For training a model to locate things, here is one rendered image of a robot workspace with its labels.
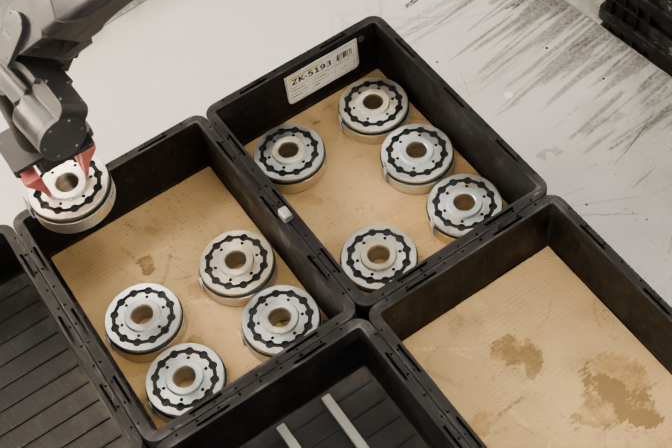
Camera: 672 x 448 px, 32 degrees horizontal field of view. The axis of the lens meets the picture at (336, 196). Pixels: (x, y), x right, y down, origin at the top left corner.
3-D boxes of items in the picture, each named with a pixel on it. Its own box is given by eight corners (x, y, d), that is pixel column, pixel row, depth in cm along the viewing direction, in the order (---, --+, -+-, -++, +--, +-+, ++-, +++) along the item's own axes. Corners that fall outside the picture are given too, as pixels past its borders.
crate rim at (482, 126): (203, 120, 165) (200, 110, 163) (377, 22, 172) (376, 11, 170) (363, 320, 144) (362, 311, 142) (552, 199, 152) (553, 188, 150)
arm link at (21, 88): (17, 40, 128) (-28, 68, 126) (49, 74, 124) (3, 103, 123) (37, 81, 133) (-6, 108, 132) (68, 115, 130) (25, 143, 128)
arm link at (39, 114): (74, 12, 129) (9, 4, 122) (131, 68, 123) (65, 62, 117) (36, 103, 134) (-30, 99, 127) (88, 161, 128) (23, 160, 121)
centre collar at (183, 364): (158, 378, 148) (157, 375, 147) (189, 354, 149) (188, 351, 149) (180, 404, 145) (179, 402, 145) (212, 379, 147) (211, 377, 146)
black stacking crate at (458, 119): (217, 161, 173) (203, 112, 163) (380, 66, 180) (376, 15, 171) (369, 354, 152) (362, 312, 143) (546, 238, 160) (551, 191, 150)
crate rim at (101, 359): (13, 228, 157) (7, 218, 155) (203, 120, 165) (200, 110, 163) (153, 456, 137) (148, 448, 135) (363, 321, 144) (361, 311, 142)
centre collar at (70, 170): (41, 182, 144) (40, 179, 143) (76, 162, 145) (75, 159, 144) (59, 208, 141) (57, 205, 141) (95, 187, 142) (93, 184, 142)
